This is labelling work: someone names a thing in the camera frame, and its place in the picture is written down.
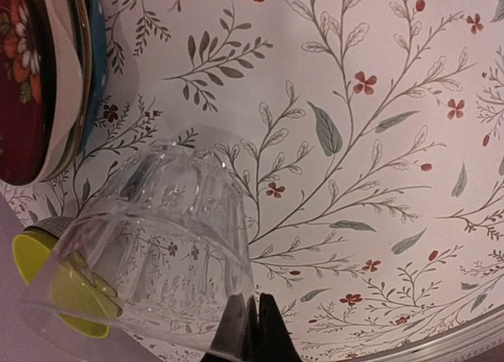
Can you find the floral tablecloth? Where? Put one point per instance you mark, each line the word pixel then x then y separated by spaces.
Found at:
pixel 367 136

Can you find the pale green flower plate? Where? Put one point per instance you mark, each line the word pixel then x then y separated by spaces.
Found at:
pixel 81 26

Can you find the white small bowl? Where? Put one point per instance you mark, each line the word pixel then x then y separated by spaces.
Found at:
pixel 55 225

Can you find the dark red patterned plate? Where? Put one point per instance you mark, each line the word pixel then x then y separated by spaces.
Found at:
pixel 27 89

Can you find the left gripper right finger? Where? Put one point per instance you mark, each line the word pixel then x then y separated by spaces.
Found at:
pixel 271 341

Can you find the white cream plate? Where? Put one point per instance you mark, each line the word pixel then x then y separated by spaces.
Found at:
pixel 69 86

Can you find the clear glass cup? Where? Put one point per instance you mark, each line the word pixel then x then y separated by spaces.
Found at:
pixel 159 251

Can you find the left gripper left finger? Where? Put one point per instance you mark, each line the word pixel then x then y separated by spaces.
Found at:
pixel 233 336

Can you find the blue polka dot plate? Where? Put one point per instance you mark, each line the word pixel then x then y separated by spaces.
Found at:
pixel 95 16

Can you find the lime green bowl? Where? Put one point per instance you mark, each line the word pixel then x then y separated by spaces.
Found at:
pixel 31 249

